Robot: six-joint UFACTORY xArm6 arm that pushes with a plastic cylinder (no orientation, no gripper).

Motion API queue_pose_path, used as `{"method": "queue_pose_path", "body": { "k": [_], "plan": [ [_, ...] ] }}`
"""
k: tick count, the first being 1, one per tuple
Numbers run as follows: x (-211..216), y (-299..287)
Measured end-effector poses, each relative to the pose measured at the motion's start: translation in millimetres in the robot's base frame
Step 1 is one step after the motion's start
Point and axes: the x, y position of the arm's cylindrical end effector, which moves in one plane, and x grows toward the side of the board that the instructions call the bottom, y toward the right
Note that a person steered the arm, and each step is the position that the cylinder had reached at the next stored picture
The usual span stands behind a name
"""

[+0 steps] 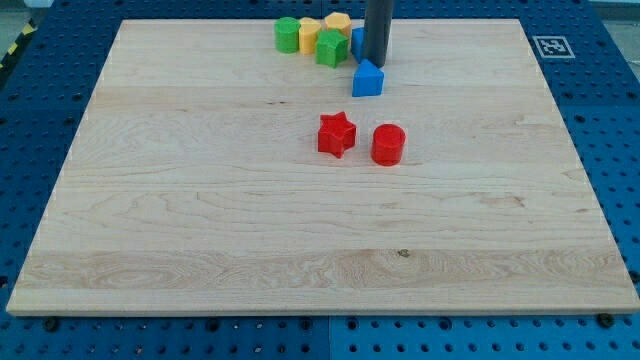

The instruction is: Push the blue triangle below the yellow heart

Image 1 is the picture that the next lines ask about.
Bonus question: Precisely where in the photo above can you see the blue triangle block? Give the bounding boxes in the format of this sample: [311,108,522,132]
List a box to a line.
[352,59,384,97]

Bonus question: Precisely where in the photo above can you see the red star block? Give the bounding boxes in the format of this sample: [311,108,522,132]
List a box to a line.
[317,112,357,158]

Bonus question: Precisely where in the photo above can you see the red cylinder block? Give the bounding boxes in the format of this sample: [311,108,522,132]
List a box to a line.
[371,123,406,166]

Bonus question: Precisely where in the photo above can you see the wooden board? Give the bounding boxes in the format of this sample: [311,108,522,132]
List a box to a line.
[7,19,639,317]

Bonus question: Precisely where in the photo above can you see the blue block behind rod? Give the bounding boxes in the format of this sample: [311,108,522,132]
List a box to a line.
[351,27,364,63]

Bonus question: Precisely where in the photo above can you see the green cylinder block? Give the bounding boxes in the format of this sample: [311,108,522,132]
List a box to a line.
[274,17,300,54]

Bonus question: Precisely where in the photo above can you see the yellow hexagon block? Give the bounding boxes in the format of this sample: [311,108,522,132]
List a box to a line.
[324,12,352,38]

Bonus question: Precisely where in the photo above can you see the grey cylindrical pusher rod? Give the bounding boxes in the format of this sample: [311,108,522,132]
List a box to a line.
[362,0,395,68]

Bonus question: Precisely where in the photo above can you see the white fiducial marker tag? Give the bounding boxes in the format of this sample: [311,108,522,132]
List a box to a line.
[533,35,575,59]

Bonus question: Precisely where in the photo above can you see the yellow black hazard tape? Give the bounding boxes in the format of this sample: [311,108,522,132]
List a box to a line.
[1,18,37,72]

